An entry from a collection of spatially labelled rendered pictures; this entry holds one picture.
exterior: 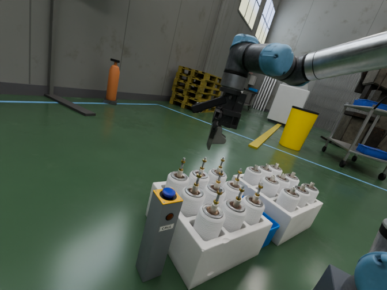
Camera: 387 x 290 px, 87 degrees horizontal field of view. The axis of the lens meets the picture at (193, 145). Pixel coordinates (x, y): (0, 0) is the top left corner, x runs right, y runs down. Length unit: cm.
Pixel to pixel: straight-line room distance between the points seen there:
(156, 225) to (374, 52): 67
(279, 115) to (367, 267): 633
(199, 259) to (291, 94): 618
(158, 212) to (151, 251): 14
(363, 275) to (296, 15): 1149
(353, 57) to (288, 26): 1102
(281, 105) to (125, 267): 624
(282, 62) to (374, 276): 44
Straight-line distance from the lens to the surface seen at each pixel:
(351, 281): 65
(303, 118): 354
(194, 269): 77
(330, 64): 63
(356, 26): 1159
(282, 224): 114
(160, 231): 67
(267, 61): 57
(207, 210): 73
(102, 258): 87
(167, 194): 61
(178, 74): 442
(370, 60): 61
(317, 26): 1153
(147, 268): 77
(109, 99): 315
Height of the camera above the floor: 66
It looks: 18 degrees down
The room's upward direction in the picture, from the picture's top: 16 degrees clockwise
